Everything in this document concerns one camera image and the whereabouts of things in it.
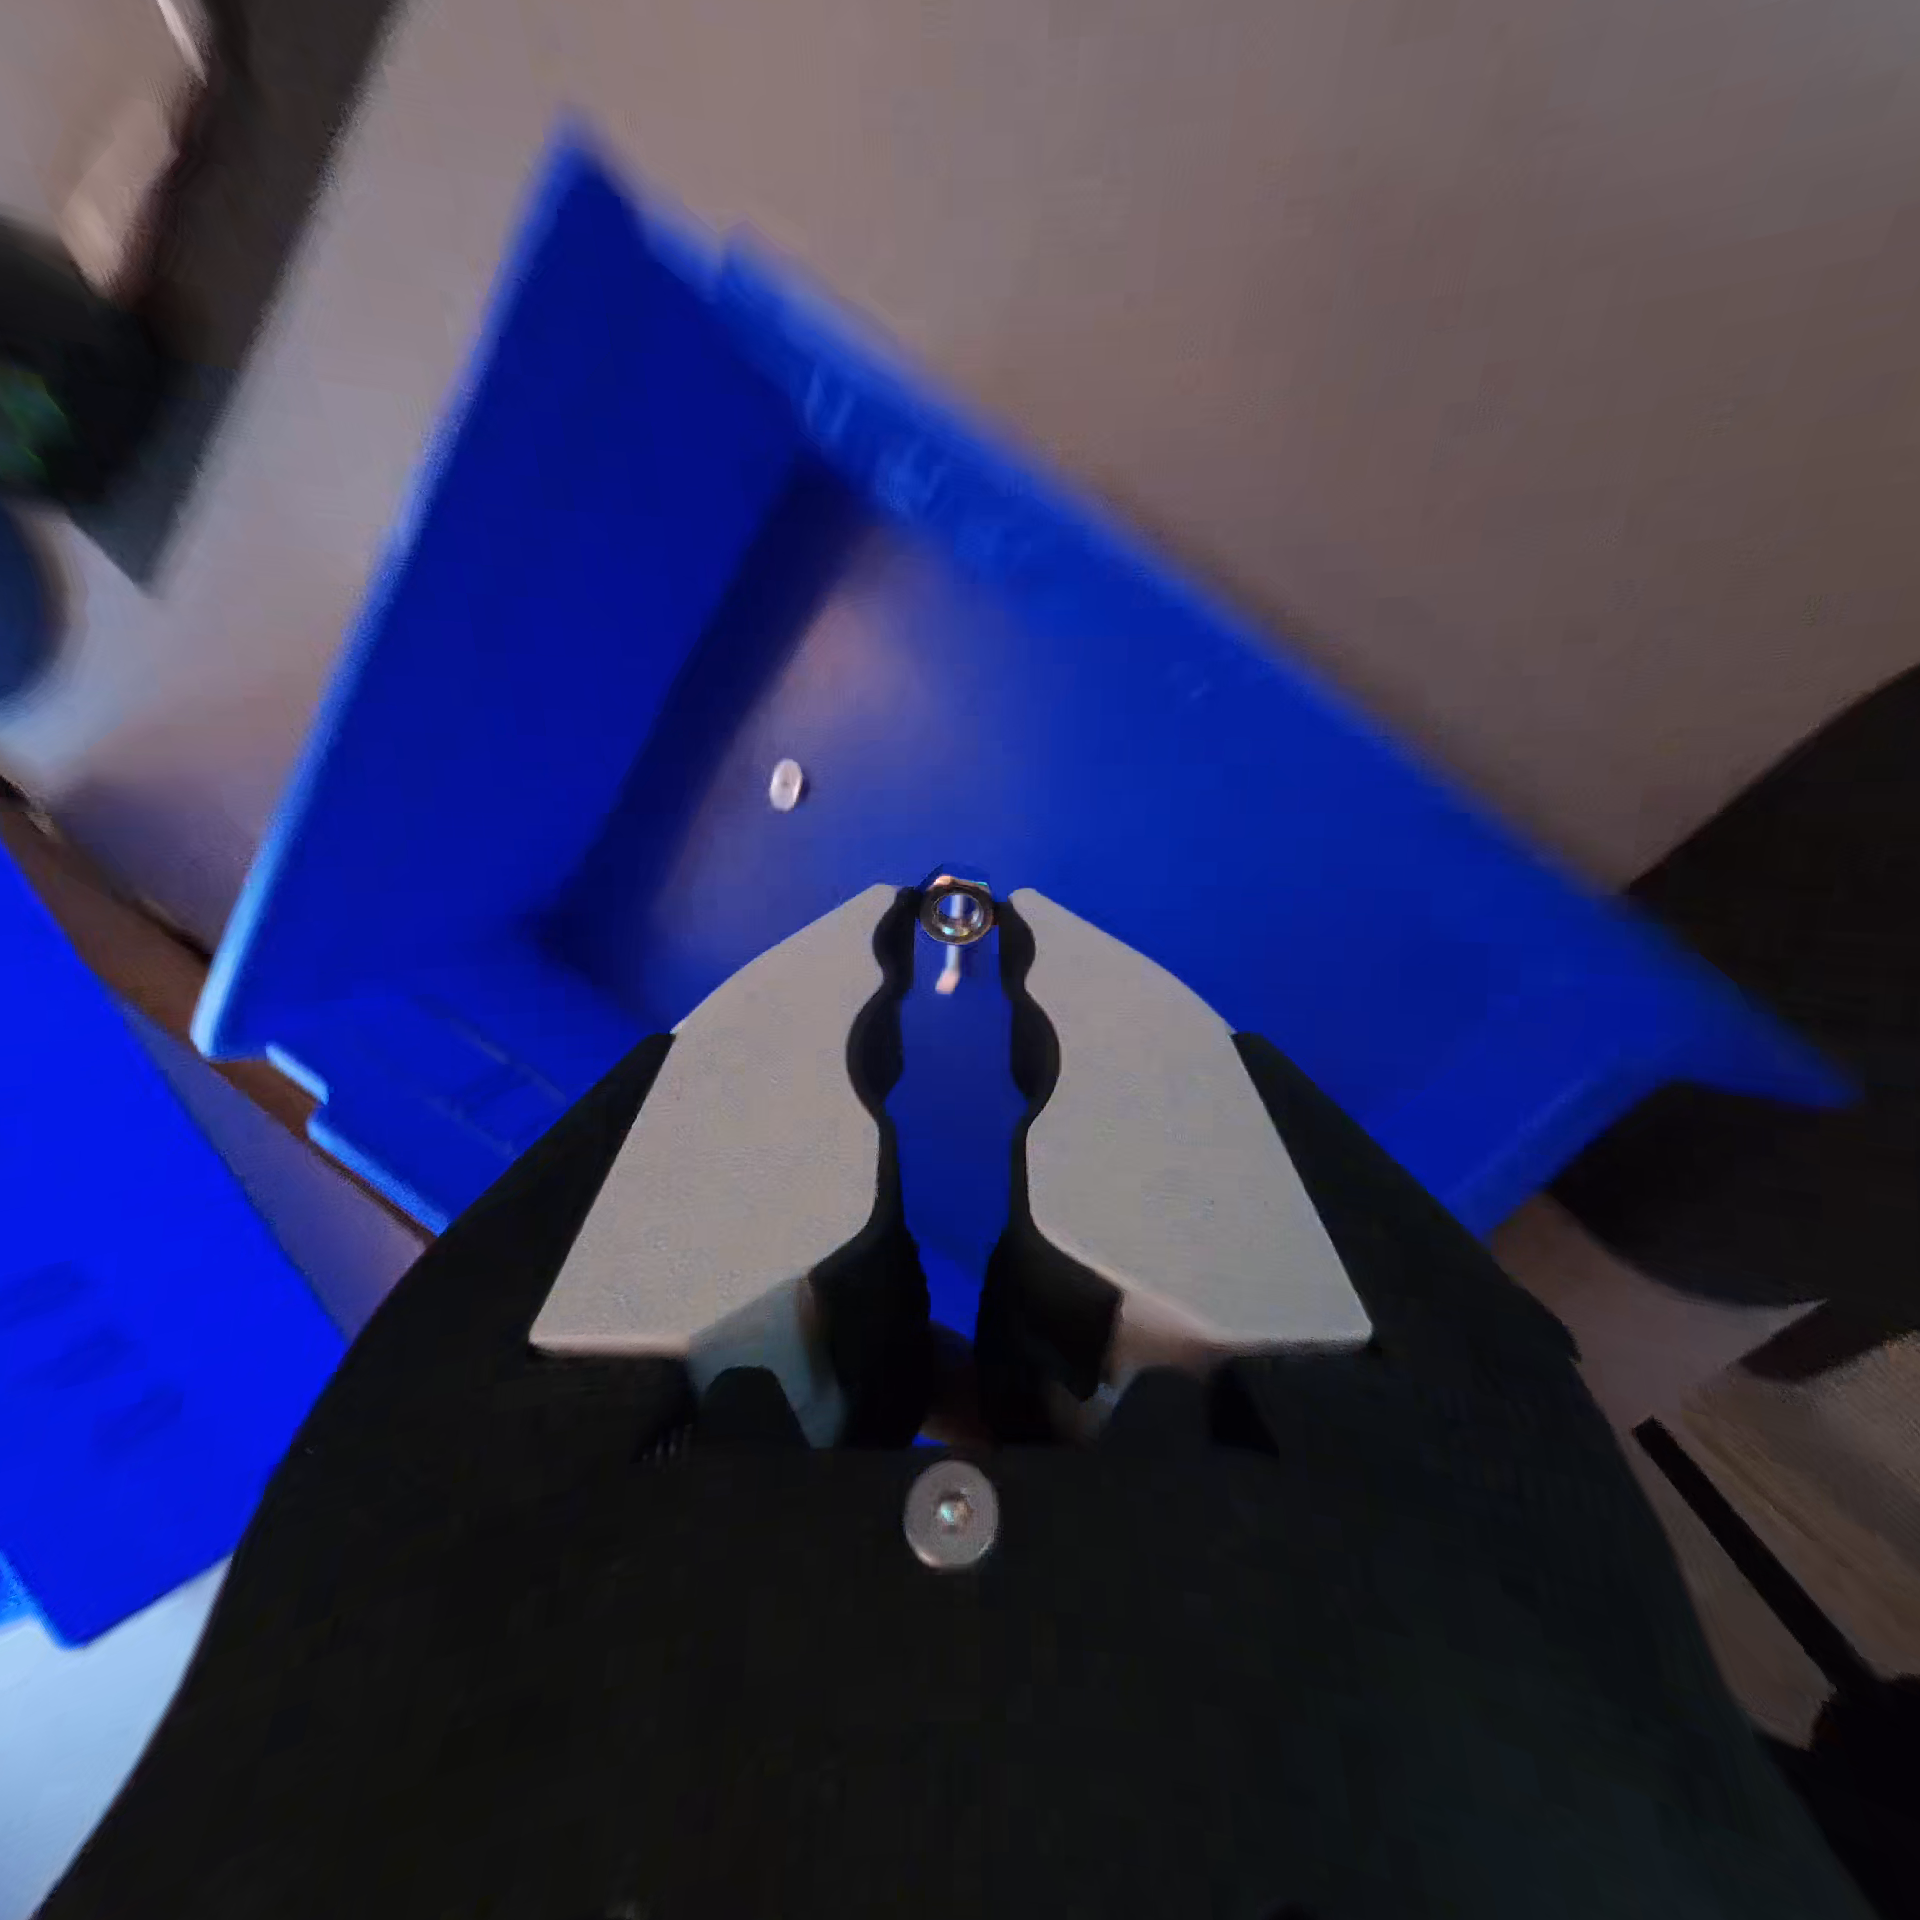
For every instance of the small steel hex nut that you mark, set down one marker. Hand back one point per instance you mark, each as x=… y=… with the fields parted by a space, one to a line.
x=786 y=784

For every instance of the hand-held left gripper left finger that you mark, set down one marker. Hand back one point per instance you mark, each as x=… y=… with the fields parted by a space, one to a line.
x=721 y=1186

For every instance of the blue tape roll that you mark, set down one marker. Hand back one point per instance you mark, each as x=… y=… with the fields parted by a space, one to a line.
x=25 y=616

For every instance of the blue plastic bin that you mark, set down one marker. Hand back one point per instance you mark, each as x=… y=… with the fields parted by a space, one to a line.
x=525 y=599
x=135 y=1276

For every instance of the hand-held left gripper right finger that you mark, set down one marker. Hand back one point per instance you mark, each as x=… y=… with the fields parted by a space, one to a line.
x=1186 y=1186

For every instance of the black battery charger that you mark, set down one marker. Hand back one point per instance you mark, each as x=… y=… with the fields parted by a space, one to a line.
x=61 y=376

